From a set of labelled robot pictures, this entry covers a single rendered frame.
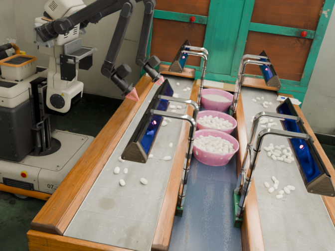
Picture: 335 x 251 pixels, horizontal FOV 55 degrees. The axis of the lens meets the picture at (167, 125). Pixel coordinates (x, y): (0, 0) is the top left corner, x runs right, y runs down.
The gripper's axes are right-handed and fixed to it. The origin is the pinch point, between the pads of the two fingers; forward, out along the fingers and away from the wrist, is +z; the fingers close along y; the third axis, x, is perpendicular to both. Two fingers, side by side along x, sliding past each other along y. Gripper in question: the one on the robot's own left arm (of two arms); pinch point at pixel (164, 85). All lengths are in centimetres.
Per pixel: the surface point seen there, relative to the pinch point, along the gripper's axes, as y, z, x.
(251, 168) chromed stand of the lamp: -112, 28, -44
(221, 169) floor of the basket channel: -73, 42, -19
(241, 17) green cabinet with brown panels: 42, 4, -66
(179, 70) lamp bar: -36.9, -6.5, -26.7
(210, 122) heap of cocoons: -28.6, 32.8, -16.8
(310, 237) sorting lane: -118, 62, -45
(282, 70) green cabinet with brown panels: 43, 58, -66
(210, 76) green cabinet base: 41, 24, -20
